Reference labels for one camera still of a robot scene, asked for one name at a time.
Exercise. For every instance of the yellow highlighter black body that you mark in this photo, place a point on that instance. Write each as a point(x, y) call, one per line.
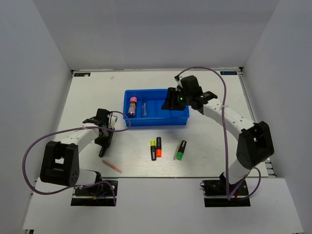
point(153, 150)

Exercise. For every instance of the orange highlighter black body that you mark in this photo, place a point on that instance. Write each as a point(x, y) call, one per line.
point(158, 147)

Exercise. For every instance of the left corner label sticker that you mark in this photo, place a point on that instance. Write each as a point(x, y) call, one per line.
point(82, 74)

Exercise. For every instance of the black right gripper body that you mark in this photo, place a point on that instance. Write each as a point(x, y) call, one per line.
point(178, 101)

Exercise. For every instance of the blue compartment tray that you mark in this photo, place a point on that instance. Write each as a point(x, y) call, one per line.
point(156, 116)

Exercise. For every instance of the right corner label sticker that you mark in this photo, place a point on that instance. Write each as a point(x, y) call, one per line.
point(228, 73)

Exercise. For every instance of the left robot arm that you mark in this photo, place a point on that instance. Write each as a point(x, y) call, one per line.
point(60, 163)

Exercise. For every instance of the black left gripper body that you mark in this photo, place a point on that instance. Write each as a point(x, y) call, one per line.
point(105, 139)

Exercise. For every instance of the corner label sticker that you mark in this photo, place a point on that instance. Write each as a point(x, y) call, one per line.
point(82, 74)
point(228, 73)

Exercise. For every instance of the green highlighter black body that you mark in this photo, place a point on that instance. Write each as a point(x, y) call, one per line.
point(181, 150)

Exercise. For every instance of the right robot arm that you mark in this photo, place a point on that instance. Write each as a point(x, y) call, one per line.
point(254, 140)

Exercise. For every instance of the slim pink highlighter pen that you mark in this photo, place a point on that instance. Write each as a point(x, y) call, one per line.
point(112, 166)

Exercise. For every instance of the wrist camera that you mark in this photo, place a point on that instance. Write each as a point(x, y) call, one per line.
point(112, 119)
point(178, 81)

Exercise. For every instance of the clear spray bottle blue cap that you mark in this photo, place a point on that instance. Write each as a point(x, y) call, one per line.
point(144, 109)

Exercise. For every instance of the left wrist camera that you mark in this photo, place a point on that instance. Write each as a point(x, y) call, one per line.
point(112, 119)

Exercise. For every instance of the pink-capped marker tube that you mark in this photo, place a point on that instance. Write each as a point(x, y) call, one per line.
point(132, 107)

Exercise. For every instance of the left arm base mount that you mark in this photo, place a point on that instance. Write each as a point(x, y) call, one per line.
point(97, 196)

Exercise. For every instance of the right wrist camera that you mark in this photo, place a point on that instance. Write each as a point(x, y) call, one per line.
point(178, 81)

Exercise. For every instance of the pink highlighter black body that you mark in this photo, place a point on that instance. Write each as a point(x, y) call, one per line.
point(102, 152)

